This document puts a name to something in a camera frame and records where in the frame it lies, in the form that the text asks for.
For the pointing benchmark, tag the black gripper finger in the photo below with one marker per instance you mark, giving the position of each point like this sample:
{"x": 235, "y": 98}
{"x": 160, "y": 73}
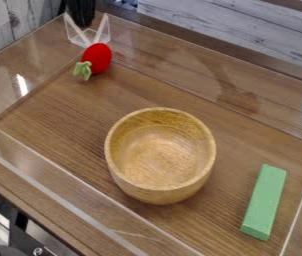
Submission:
{"x": 82, "y": 11}

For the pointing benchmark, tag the red plush strawberry toy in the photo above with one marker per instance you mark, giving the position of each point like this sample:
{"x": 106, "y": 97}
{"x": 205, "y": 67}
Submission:
{"x": 95, "y": 61}

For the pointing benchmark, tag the clear acrylic corner bracket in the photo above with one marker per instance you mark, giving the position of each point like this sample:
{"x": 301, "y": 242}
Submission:
{"x": 84, "y": 38}

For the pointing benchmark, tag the green rectangular block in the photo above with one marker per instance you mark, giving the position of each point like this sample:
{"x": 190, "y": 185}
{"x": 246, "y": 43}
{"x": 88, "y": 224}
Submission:
{"x": 262, "y": 208}

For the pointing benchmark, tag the wooden bowl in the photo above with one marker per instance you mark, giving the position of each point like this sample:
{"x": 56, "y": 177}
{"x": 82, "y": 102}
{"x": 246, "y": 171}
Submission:
{"x": 160, "y": 152}

